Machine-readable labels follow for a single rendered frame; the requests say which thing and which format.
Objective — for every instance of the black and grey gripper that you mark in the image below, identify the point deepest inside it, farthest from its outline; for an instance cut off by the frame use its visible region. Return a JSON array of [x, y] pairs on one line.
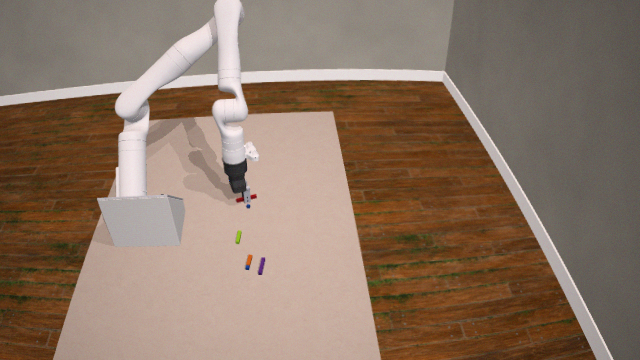
[[235, 166]]

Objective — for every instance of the red rod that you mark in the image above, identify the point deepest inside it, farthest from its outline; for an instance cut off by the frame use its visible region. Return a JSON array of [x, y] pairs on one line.
[[242, 198]]

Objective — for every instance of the purple rod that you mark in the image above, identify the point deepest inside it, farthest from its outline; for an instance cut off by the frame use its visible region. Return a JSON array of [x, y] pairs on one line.
[[261, 266]]

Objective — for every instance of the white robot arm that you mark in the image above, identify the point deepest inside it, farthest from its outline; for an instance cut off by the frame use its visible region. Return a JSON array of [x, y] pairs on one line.
[[132, 104]]

